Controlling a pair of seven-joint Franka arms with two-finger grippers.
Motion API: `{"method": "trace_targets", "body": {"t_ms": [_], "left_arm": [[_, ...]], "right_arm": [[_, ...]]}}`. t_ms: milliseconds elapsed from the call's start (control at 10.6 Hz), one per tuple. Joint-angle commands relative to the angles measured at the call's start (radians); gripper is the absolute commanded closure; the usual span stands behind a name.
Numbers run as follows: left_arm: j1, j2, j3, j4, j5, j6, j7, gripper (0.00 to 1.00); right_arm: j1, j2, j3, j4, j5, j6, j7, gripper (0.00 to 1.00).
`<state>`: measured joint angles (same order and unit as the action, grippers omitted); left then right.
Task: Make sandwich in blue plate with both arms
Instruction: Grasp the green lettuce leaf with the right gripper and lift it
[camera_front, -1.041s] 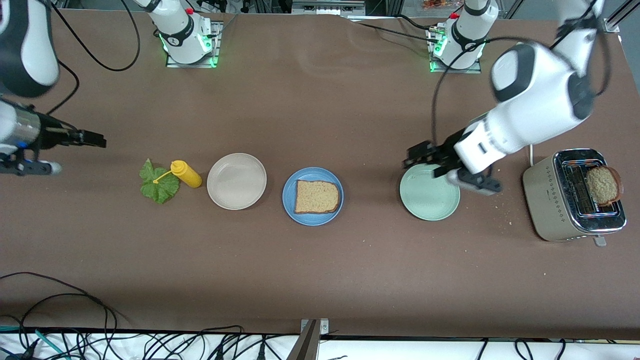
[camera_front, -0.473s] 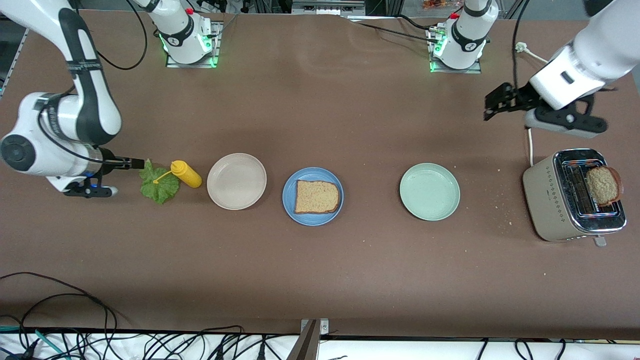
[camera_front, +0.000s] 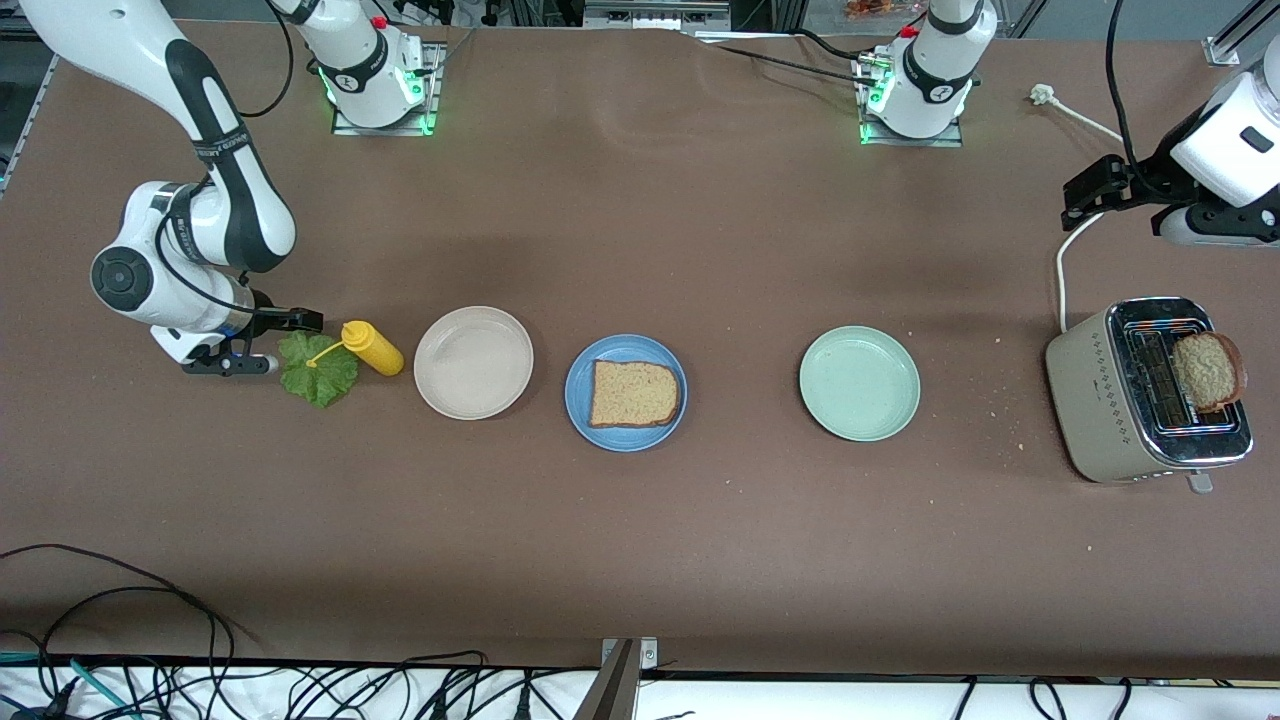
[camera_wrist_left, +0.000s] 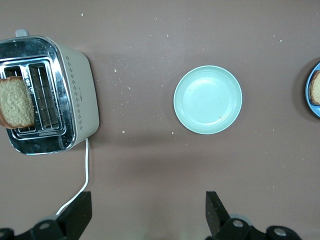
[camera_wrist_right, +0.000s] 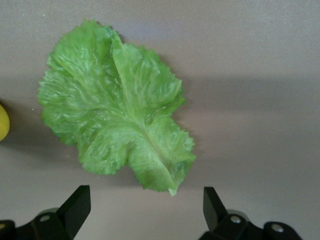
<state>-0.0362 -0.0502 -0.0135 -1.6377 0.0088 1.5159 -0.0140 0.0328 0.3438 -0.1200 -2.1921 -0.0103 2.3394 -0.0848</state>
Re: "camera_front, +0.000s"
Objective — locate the white lower ledge board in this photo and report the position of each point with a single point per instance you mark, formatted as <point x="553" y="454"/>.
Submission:
<point x="800" y="703"/>

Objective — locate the grey metal mounting plate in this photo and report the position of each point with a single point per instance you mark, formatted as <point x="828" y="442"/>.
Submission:
<point x="655" y="14"/>

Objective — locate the aluminium corner post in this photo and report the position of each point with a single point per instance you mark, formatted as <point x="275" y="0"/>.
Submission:
<point x="1222" y="50"/>

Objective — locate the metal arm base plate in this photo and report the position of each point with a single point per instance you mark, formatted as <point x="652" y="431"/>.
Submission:
<point x="380" y="131"/>
<point x="900" y="142"/>

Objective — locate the aluminium profile beam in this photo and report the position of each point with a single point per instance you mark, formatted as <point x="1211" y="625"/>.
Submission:
<point x="608" y="695"/>

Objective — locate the beige chrome toaster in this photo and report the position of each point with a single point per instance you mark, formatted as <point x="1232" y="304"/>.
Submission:
<point x="1100" y="400"/>

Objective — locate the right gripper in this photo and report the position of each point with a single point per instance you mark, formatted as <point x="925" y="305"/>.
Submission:
<point x="266" y="321"/>

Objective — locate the beige round plate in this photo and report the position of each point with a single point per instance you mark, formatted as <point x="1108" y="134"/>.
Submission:
<point x="473" y="362"/>

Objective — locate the blue round plate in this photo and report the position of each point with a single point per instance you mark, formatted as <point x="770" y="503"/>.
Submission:
<point x="625" y="346"/>

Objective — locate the orange snack packet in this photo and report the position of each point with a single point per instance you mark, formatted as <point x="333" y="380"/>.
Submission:
<point x="872" y="8"/>

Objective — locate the small metal corner bracket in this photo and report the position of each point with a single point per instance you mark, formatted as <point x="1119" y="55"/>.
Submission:
<point x="649" y="652"/>

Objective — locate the brown bread slice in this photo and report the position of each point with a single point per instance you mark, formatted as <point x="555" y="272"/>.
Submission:
<point x="635" y="393"/>
<point x="1210" y="372"/>

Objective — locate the green round plate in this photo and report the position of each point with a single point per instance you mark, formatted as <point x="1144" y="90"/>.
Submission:
<point x="860" y="385"/>

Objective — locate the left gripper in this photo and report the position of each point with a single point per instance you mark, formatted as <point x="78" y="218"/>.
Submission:
<point x="1139" y="184"/>

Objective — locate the green lettuce leaf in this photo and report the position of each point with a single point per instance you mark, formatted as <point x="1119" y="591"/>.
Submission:
<point x="320" y="385"/>

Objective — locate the yellow squeeze bottle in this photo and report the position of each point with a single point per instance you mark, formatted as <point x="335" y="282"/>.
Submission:
<point x="375" y="348"/>

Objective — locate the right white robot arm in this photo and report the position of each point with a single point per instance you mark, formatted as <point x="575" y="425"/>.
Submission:
<point x="230" y="200"/>

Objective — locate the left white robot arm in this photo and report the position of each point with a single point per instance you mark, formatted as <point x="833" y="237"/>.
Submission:
<point x="930" y="80"/>

